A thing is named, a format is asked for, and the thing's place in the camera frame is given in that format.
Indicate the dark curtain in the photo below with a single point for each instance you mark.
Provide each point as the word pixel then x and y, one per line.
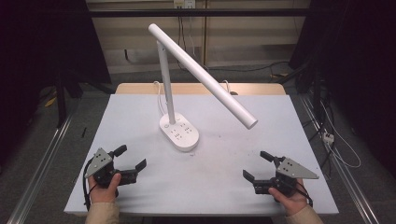
pixel 358 62
pixel 40 46

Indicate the white wall socket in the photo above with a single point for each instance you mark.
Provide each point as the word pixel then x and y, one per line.
pixel 184 3

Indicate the person's left hand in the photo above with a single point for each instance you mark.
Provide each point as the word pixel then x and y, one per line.
pixel 104 192

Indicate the white power strip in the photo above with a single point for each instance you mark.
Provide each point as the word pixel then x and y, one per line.
pixel 328 137

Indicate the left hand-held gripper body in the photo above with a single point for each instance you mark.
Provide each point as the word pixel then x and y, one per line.
pixel 100 161

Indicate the black metal stand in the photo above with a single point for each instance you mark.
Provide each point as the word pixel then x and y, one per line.
pixel 61 96

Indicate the person's right hand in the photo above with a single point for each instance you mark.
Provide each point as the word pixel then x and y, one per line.
pixel 291 202

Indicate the white desk lamp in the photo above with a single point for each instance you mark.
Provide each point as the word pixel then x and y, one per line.
pixel 179 134

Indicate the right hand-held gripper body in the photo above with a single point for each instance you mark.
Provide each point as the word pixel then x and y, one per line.
pixel 294 170

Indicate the aluminium floor rail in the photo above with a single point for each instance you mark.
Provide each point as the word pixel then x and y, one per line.
pixel 39 163
pixel 348 183

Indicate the yellow floor marker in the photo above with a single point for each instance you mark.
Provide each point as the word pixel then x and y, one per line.
pixel 50 101

